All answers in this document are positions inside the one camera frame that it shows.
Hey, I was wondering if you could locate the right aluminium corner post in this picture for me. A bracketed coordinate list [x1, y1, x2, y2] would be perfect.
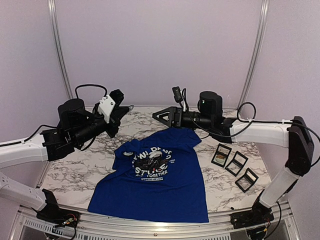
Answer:
[237, 0, 270, 108]

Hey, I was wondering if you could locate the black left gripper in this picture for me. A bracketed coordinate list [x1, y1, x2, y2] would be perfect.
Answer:
[72, 103, 129, 147]

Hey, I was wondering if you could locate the green round brooch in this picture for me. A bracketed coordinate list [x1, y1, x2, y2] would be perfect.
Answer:
[215, 154, 226, 162]

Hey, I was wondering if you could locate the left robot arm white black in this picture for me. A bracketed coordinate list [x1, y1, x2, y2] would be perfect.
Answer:
[0, 96, 134, 223]

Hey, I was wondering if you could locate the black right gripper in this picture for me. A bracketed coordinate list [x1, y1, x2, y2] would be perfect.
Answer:
[152, 106, 214, 130]

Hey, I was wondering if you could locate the black display box left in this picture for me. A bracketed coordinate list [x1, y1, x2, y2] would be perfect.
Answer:
[211, 143, 232, 168]

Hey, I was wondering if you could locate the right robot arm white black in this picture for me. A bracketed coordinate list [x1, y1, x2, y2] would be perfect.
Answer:
[152, 87, 316, 224]

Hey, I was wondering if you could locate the blue panda print t-shirt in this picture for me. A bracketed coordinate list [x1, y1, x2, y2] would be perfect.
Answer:
[87, 127, 209, 223]

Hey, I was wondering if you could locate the aluminium corner post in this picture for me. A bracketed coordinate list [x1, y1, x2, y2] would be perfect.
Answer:
[237, 0, 270, 108]
[47, 0, 74, 100]

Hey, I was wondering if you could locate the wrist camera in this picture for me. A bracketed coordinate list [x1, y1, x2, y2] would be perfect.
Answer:
[97, 89, 125, 124]
[172, 86, 187, 112]

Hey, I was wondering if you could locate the black display box middle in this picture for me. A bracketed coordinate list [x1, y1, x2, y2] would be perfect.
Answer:
[225, 151, 249, 177]

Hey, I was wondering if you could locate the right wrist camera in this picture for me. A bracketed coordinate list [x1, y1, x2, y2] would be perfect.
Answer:
[172, 86, 187, 112]

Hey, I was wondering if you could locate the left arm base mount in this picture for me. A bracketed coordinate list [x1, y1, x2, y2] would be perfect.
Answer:
[36, 203, 80, 227]

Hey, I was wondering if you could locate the left aluminium corner post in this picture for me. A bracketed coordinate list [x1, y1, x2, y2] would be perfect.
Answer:
[47, 0, 74, 100]

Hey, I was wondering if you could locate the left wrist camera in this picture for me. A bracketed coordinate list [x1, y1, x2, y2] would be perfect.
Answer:
[97, 89, 125, 124]

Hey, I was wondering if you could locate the black display box right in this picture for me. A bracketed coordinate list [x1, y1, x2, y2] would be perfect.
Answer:
[235, 167, 259, 193]

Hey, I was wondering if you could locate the black display box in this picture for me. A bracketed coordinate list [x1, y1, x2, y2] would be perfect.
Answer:
[211, 143, 232, 168]
[225, 151, 249, 177]
[235, 167, 259, 193]

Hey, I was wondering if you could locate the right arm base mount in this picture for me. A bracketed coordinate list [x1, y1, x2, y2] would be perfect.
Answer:
[230, 208, 275, 229]

